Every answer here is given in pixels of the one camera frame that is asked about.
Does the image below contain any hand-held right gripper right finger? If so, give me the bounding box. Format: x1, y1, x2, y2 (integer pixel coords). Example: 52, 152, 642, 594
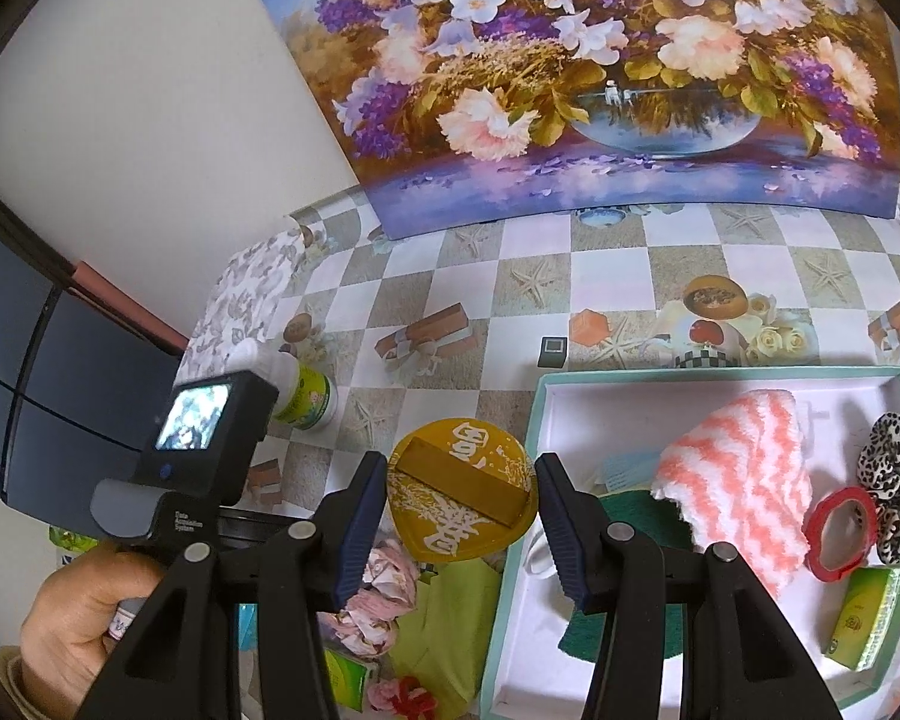
534, 451, 845, 720

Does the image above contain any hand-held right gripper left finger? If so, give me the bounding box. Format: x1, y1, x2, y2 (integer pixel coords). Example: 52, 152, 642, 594
75, 451, 389, 720

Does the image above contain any blue face mask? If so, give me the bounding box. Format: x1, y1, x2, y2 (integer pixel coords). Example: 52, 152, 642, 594
523, 454, 665, 580

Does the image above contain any green and yellow sponge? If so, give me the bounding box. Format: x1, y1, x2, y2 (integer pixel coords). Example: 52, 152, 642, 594
557, 491, 695, 665

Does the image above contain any yellow round fan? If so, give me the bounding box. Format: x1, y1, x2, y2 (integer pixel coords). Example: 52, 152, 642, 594
385, 414, 539, 563

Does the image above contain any white box with teal rim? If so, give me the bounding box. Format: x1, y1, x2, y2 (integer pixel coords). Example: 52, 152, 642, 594
480, 365, 900, 720

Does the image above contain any pink and white striped towel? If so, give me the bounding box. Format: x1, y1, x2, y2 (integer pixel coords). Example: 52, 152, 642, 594
651, 388, 815, 602

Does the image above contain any red tape roll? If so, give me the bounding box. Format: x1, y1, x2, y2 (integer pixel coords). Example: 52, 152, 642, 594
804, 486, 881, 583

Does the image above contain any leopard print scrunchie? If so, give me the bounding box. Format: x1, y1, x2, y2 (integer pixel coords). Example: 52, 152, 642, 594
857, 412, 900, 565

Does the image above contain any person's left hand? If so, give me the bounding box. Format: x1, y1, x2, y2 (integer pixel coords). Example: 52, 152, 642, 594
21, 542, 164, 685

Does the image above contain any pink floral cloth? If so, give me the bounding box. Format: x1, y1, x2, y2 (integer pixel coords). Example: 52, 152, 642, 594
321, 544, 422, 655

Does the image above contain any white bottle with green label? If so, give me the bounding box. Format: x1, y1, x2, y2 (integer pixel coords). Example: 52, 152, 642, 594
234, 339, 340, 433

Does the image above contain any light green cloth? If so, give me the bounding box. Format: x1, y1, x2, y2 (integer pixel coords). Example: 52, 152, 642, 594
386, 559, 505, 720

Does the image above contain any white floral tablecloth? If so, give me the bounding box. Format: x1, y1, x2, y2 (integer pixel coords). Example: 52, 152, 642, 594
176, 214, 325, 385

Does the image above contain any reddish brown board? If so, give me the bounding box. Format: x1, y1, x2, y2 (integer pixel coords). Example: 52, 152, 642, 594
70, 260, 194, 359

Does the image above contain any dark cabinet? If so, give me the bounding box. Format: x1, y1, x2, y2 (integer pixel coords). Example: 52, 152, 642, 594
0, 180, 186, 505

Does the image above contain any green tissue packet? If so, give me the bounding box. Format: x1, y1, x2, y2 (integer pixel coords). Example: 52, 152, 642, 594
823, 566, 900, 673
322, 649, 380, 715

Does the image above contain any green and white package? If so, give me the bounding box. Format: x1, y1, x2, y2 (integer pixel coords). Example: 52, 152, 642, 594
49, 525, 100, 565

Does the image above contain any checkered printed tablecloth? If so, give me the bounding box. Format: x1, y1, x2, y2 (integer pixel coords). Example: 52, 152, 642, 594
172, 187, 900, 720

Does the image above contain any flower painting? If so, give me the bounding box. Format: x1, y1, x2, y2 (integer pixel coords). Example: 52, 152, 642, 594
241, 0, 900, 242

